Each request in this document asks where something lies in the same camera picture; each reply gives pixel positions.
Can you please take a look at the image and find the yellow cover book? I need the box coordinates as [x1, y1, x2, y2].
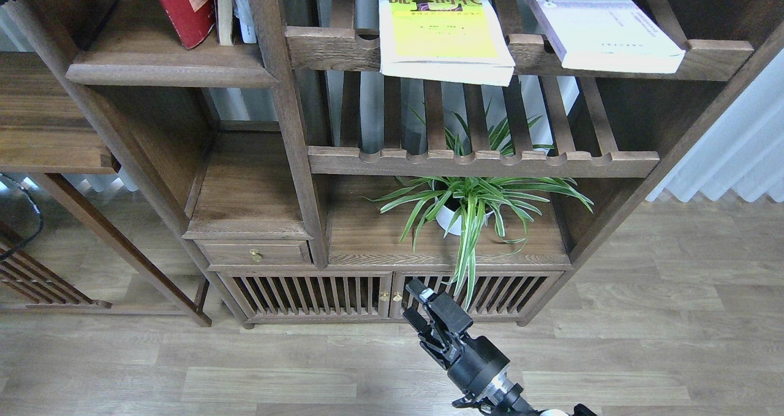
[379, 0, 515, 86]

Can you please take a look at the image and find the white plant pot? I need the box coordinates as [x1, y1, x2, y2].
[434, 194, 492, 240]

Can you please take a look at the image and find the dark wooden bookshelf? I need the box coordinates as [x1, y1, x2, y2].
[0, 0, 784, 330]

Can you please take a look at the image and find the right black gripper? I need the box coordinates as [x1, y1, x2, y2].
[402, 279, 511, 401]

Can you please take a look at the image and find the white curtain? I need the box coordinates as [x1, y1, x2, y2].
[646, 52, 783, 203]

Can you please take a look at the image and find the white purple book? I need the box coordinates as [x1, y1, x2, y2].
[526, 0, 685, 74]

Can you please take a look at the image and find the red cover book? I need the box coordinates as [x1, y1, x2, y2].
[159, 0, 216, 50]

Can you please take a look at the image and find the white upright book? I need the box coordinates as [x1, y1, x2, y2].
[233, 0, 257, 44]

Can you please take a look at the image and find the right slatted cabinet door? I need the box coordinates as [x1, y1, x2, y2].
[389, 271, 562, 323]

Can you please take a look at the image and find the slatted cabinet door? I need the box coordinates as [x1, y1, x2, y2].
[221, 273, 393, 323]
[389, 271, 562, 323]

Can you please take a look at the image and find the left slatted cabinet door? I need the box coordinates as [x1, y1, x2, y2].
[221, 273, 393, 323]

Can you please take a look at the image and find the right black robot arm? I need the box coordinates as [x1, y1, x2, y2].
[403, 279, 565, 415]

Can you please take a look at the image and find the black cable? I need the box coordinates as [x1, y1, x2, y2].
[0, 174, 45, 262]

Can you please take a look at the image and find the brown upright book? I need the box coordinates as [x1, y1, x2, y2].
[214, 0, 233, 47]

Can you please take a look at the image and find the small wooden drawer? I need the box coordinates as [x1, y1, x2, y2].
[194, 240, 312, 265]

